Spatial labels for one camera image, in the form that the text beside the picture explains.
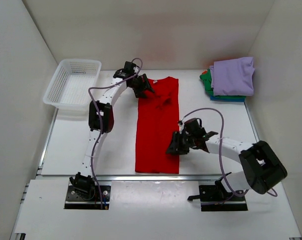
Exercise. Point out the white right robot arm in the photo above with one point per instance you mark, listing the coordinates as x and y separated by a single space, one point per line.
261 168

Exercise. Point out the green folded t shirt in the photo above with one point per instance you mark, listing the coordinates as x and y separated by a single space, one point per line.
207 80

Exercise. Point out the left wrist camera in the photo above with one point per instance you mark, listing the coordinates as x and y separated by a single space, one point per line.
129 68

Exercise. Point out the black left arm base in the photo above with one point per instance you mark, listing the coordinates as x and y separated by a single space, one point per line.
83 193

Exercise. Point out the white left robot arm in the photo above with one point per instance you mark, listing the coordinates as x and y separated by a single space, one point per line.
101 122

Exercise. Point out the blue folded t shirt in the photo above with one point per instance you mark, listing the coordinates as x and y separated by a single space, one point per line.
228 98

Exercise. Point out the red t shirt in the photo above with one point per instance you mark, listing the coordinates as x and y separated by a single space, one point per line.
158 115

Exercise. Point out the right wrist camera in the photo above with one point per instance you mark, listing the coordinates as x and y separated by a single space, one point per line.
191 126

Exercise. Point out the white plastic basket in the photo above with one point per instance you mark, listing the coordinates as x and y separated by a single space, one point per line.
68 88

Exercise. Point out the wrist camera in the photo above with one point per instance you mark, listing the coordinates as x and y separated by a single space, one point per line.
129 68
191 126

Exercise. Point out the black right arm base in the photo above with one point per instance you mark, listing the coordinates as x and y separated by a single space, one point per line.
214 198

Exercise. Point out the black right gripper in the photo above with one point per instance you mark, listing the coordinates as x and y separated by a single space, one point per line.
175 148

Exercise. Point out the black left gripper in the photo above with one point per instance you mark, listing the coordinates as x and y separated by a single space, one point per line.
144 86

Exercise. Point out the purple folded t shirt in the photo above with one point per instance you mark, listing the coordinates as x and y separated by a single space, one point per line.
233 77

